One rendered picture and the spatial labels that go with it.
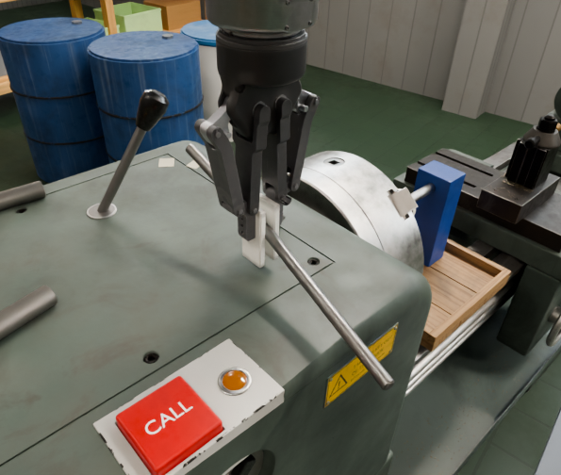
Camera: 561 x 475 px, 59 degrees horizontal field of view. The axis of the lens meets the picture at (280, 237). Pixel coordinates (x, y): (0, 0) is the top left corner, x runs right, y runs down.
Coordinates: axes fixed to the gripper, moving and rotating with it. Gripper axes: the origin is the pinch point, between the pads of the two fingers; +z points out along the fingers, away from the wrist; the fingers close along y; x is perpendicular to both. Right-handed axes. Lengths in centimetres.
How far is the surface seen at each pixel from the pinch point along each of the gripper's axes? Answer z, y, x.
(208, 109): 105, 166, 248
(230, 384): 4.4, -12.4, -10.5
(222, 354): 4.6, -10.9, -7.4
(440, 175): 19, 59, 11
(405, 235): 13.3, 28.3, -1.0
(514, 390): 76, 73, -16
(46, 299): 3.1, -20.1, 8.0
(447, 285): 42, 56, 2
